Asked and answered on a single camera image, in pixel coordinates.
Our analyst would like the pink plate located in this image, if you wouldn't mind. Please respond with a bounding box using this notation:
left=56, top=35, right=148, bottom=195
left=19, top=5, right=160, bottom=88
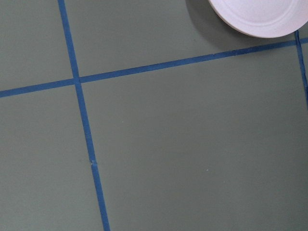
left=209, top=0, right=308, bottom=38

